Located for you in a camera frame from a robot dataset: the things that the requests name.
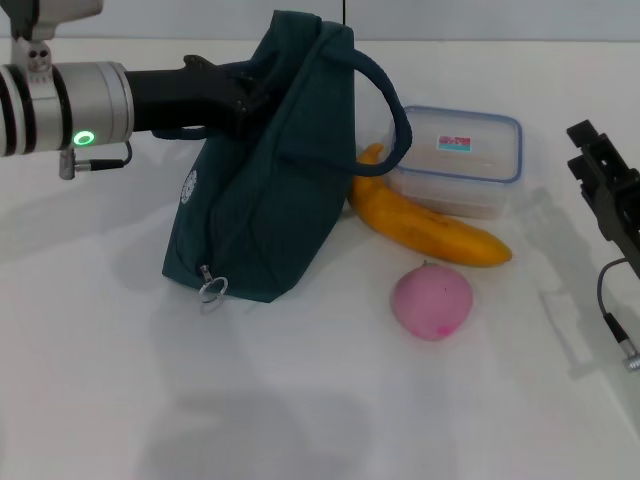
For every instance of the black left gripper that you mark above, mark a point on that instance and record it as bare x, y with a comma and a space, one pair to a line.
180, 100

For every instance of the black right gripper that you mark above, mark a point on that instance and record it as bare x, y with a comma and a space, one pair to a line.
620, 210

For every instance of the dark teal insulated lunch bag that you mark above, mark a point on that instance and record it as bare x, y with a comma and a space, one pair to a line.
280, 200

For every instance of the clear food container blue seal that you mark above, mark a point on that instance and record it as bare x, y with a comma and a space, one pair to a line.
460, 165

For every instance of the yellow banana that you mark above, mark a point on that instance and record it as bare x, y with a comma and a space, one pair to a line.
425, 230

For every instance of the pink peach toy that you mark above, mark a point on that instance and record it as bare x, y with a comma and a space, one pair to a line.
430, 300

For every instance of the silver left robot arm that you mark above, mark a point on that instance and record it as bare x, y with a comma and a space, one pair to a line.
90, 105

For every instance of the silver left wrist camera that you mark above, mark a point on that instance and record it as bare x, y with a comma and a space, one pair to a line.
50, 12

